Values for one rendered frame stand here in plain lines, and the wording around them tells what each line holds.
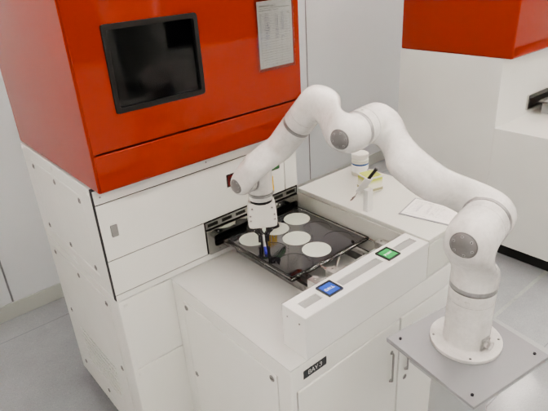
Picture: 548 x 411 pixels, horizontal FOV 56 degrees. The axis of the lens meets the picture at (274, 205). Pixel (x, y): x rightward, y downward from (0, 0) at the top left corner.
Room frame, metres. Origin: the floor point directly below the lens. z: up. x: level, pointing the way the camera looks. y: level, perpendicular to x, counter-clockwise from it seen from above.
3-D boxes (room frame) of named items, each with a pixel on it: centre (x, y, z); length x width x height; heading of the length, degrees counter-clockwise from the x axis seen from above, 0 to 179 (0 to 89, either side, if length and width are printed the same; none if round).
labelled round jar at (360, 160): (2.01, -0.37, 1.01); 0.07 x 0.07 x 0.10
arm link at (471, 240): (1.07, -0.48, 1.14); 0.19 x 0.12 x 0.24; 139
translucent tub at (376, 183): (1.84, -0.38, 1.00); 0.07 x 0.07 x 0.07; 24
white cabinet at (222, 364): (1.58, -0.20, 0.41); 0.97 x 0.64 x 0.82; 129
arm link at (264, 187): (1.58, 0.04, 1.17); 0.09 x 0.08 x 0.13; 138
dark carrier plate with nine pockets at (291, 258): (1.61, -0.07, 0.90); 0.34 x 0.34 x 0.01; 39
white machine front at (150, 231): (1.66, 0.22, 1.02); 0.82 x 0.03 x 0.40; 129
